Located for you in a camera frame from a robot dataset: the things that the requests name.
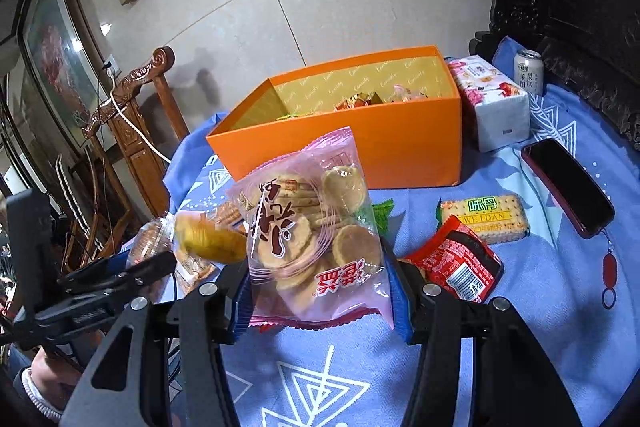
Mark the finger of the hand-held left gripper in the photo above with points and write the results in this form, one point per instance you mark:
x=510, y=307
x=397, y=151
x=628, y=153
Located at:
x=120, y=272
x=75, y=314

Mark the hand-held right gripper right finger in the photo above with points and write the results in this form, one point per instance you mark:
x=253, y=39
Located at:
x=400, y=307

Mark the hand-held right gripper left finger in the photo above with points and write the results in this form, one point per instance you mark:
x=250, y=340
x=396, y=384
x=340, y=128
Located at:
x=241, y=312

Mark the brown cake packet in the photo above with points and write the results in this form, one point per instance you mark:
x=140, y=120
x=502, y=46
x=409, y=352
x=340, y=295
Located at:
x=150, y=242

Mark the yellow pastry packet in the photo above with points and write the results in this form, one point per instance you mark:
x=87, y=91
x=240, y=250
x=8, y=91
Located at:
x=210, y=239

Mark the pink round cracker packet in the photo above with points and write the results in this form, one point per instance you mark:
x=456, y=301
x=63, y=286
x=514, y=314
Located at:
x=310, y=227

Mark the orange cardboard box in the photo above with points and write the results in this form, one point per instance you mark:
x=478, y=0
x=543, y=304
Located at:
x=350, y=152

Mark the person's left forearm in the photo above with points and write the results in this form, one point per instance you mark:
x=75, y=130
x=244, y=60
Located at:
x=40, y=392

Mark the dark bentwood chair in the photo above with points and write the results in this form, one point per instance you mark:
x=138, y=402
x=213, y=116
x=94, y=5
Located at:
x=95, y=217

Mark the red snack packet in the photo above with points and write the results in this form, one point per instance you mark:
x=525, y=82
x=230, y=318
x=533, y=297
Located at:
x=460, y=262

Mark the blue printed tablecloth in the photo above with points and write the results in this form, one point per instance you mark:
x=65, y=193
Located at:
x=500, y=357

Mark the green label biscuit packet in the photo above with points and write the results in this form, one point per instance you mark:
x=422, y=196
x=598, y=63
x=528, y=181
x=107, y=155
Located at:
x=490, y=217

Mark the carved wooden chair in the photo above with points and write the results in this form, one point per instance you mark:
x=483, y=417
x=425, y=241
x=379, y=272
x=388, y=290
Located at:
x=135, y=132

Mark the red flower framed painting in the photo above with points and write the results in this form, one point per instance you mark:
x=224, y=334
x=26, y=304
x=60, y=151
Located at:
x=55, y=52

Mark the green label seed packet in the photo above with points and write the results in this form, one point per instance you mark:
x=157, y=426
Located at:
x=287, y=115

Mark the phone in dark red case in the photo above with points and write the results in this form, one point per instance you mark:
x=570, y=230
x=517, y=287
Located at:
x=567, y=187

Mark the orange foil snack packet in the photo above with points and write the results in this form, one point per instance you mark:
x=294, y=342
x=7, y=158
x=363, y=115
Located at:
x=357, y=101

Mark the red key fob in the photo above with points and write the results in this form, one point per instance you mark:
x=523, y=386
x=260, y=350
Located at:
x=607, y=272

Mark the floral tissue pack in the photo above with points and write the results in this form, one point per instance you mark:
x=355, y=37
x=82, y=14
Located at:
x=492, y=102

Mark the white drink can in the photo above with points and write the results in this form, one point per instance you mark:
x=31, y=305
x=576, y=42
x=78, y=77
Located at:
x=529, y=72

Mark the white wall outlet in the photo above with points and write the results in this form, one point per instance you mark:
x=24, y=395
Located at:
x=111, y=69

